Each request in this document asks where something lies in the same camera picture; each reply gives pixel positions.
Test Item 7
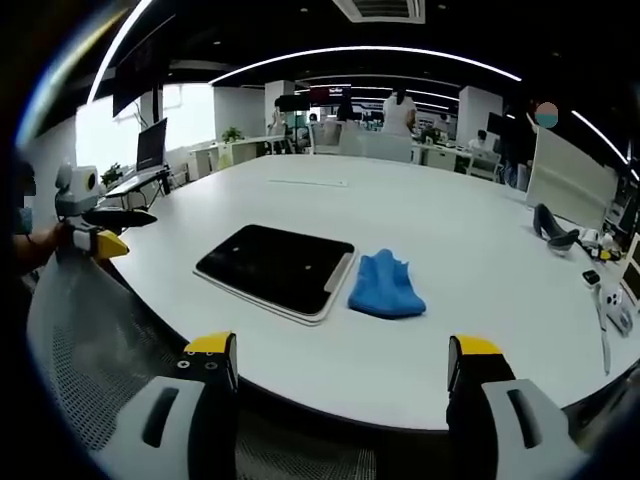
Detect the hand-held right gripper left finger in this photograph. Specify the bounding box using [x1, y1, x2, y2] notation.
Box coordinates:
[98, 330, 240, 459]

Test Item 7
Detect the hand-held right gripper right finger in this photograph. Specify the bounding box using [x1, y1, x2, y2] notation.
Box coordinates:
[445, 334, 592, 471]

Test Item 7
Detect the black tablet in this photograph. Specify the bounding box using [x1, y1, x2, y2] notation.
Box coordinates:
[192, 223, 359, 328]

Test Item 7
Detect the blue cleaning cloth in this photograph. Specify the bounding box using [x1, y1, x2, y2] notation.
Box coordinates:
[347, 248, 428, 321]

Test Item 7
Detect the computer monitor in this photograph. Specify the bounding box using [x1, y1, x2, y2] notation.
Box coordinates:
[135, 117, 169, 174]

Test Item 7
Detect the grey mesh office chair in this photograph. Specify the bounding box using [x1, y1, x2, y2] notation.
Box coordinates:
[27, 249, 376, 480]

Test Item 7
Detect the white office desks row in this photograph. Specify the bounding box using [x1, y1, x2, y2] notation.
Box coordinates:
[189, 134, 301, 179]

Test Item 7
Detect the hanging dark display screen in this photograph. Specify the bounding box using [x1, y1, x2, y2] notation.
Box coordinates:
[110, 14, 177, 120]

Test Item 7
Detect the white hand-held device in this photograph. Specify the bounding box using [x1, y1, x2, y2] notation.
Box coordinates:
[597, 282, 639, 336]

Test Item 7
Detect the white device with yellow parts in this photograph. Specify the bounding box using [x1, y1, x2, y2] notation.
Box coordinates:
[579, 228, 626, 264]

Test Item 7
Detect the dark grey headset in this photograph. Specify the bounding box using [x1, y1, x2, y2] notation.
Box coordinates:
[530, 202, 581, 257]

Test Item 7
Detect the white standing board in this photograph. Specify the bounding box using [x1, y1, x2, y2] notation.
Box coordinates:
[524, 127, 621, 231]

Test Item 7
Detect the ceiling air vent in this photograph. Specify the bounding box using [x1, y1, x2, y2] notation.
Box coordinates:
[332, 0, 427, 25]

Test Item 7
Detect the white table cable cover strip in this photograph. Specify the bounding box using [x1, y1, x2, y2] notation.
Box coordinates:
[267, 177, 350, 188]

